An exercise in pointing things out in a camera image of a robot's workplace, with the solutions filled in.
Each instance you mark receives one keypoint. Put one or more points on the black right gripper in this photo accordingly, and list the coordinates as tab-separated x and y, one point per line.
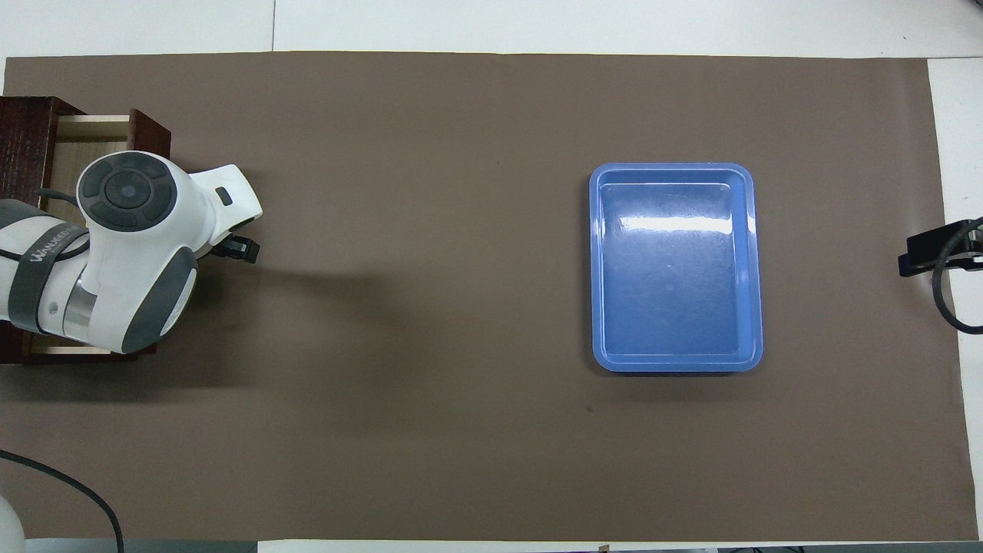
971	246

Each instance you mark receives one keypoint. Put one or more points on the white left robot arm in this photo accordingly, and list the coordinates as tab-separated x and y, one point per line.
130	253

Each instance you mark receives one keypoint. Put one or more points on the brown table mat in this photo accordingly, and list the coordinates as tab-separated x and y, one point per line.
422	307

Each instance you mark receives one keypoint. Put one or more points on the blue plastic tray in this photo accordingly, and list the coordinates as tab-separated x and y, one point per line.
676	284

